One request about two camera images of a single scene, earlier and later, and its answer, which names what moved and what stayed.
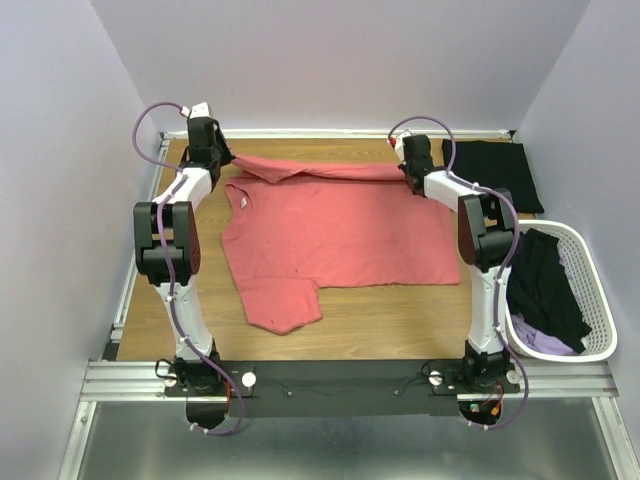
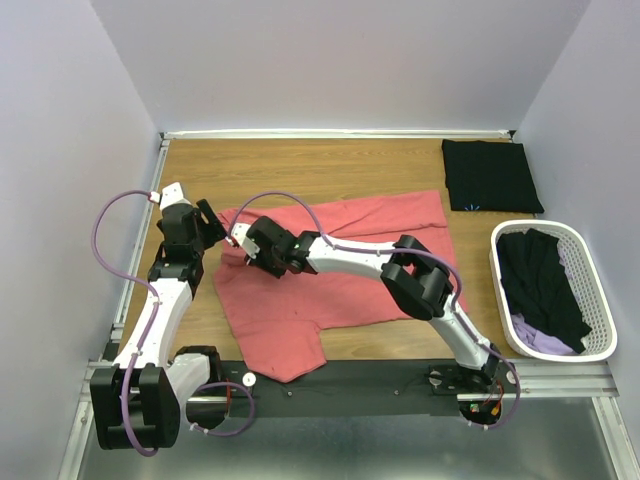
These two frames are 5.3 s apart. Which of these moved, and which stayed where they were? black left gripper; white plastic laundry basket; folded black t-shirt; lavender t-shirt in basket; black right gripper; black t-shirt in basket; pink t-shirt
Moved: black left gripper; pink t-shirt; black right gripper
Stayed: folded black t-shirt; white plastic laundry basket; black t-shirt in basket; lavender t-shirt in basket
